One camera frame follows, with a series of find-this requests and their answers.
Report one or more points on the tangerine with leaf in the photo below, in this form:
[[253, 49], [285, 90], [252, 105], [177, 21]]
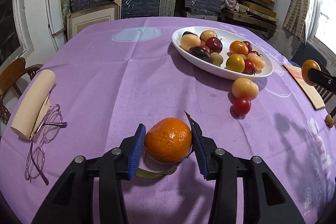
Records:
[[168, 142]]

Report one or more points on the small yellow-orange tomato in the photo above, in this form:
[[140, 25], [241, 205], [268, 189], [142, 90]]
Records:
[[235, 63]]

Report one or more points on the small red tomato plate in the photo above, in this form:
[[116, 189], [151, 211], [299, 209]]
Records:
[[204, 47]]

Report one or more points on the wooden chair left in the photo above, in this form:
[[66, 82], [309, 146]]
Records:
[[9, 77]]

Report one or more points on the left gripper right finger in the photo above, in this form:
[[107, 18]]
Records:
[[265, 200]]

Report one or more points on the window with white frame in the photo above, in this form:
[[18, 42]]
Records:
[[15, 37]]

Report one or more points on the small longan in plate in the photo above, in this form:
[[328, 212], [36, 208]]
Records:
[[243, 56]]

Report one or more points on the purple-framed eyeglasses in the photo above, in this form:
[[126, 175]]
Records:
[[46, 132]]

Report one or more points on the large orange tangerine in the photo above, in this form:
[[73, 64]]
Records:
[[238, 47]]

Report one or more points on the yellow pear fruit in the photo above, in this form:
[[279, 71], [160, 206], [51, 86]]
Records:
[[189, 41]]

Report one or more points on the smooth orange fruit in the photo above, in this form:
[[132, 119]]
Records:
[[308, 64]]

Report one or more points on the white oval plate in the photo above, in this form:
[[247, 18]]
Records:
[[226, 38]]

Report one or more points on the red tomato in plate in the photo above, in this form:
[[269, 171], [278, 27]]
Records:
[[257, 53]]

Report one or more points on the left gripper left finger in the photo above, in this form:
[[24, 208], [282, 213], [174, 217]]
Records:
[[70, 200]]

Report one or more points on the dark red plum left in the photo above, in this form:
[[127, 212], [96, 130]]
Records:
[[214, 44]]

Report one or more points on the large red tomato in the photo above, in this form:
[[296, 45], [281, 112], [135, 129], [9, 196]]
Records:
[[250, 68]]

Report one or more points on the yellow apricot fruit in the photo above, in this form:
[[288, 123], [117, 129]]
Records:
[[245, 88]]

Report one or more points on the orange exercise notebook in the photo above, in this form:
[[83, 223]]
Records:
[[310, 91]]

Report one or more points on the dark wooden chair right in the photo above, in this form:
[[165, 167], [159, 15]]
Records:
[[325, 95]]

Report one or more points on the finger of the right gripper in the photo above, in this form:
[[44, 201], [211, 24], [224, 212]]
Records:
[[322, 79]]

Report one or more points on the dark purple fruit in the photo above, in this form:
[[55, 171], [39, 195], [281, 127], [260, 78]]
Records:
[[200, 53]]

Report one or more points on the purple tablecloth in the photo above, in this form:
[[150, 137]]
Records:
[[114, 75]]

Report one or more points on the small red cherry tomato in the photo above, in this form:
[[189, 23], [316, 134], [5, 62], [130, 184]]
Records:
[[241, 106]]

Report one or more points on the dark red plum right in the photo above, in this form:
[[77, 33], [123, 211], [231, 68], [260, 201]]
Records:
[[249, 46]]

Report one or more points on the pale orange persimmon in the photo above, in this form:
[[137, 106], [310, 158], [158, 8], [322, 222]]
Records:
[[257, 60]]

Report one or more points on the dark red plum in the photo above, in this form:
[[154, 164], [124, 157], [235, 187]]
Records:
[[214, 44], [249, 46]]

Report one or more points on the speckled yellow pepino melon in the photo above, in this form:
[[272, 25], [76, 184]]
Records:
[[205, 35]]

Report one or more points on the longan cluster on branch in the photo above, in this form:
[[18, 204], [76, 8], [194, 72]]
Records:
[[329, 121]]

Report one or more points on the beige rolled glasses case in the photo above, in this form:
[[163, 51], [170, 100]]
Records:
[[34, 105]]

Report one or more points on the dark brown plum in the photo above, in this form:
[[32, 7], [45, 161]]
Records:
[[188, 33]]

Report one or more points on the framed picture on floor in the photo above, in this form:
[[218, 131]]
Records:
[[77, 21]]

